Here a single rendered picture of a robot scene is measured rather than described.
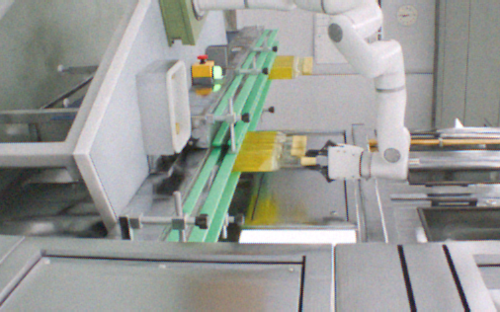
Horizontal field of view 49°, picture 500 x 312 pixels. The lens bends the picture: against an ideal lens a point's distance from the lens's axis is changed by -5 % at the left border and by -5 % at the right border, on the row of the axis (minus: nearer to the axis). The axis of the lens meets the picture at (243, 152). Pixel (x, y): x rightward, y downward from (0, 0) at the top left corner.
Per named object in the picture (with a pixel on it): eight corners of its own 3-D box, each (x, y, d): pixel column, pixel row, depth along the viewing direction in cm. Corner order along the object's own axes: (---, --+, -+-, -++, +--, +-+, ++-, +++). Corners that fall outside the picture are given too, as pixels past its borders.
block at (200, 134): (186, 149, 170) (208, 149, 169) (183, 118, 167) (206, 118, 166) (188, 145, 173) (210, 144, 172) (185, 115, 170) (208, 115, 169)
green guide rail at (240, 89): (209, 122, 171) (236, 121, 170) (209, 119, 171) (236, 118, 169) (265, 31, 333) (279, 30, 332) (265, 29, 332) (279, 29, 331)
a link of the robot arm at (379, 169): (407, 136, 153) (412, 123, 161) (370, 133, 157) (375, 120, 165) (406, 185, 159) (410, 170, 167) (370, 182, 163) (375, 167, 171)
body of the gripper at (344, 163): (368, 176, 171) (332, 172, 175) (369, 143, 167) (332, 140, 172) (363, 185, 164) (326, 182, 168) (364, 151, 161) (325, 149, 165)
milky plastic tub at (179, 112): (146, 156, 152) (178, 156, 151) (136, 74, 144) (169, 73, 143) (163, 134, 168) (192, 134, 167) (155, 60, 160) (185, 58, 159)
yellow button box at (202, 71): (192, 84, 206) (211, 84, 205) (190, 64, 203) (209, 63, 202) (196, 80, 212) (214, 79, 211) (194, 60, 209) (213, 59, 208)
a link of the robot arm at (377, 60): (365, 76, 164) (331, 92, 156) (355, 4, 156) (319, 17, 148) (411, 81, 152) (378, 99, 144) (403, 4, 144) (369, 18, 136)
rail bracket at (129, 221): (101, 273, 111) (210, 276, 108) (86, 196, 105) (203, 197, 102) (109, 260, 116) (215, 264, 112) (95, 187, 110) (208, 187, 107)
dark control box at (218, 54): (206, 67, 231) (226, 67, 230) (205, 48, 228) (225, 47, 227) (209, 63, 239) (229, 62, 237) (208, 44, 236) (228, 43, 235)
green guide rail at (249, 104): (211, 145, 174) (238, 145, 172) (211, 142, 173) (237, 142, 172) (266, 42, 335) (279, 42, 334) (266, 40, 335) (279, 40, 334)
